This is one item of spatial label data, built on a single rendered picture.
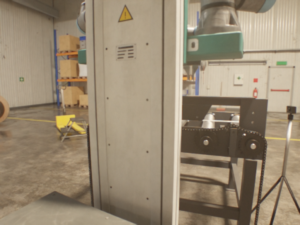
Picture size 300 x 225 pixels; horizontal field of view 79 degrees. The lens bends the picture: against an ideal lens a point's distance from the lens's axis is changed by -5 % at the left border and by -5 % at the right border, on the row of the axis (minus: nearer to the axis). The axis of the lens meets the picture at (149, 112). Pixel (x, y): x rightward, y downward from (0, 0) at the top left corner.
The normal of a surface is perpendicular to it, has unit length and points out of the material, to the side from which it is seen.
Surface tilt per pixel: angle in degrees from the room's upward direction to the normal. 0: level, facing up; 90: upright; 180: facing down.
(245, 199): 90
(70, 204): 0
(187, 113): 90
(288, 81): 90
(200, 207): 90
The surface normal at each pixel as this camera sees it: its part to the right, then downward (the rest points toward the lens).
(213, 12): -0.51, -0.18
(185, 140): -0.32, 0.14
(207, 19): -0.70, -0.21
